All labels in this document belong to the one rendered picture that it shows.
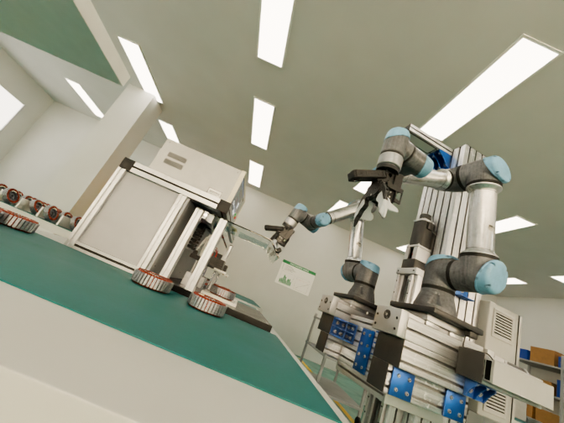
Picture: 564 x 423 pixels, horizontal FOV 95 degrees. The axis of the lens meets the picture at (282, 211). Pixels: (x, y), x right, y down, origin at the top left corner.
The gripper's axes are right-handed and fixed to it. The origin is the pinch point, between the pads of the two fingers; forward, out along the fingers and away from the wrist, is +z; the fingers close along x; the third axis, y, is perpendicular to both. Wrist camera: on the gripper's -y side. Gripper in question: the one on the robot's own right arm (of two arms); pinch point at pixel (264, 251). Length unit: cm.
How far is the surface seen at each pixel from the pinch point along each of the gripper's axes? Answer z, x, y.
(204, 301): 24, -77, 13
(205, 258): 17, -57, -3
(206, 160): -15, -48, -36
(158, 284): 28, -79, 0
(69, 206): 113, 186, -328
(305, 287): -10, 520, 17
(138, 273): 28, -81, -5
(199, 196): 1, -61, -19
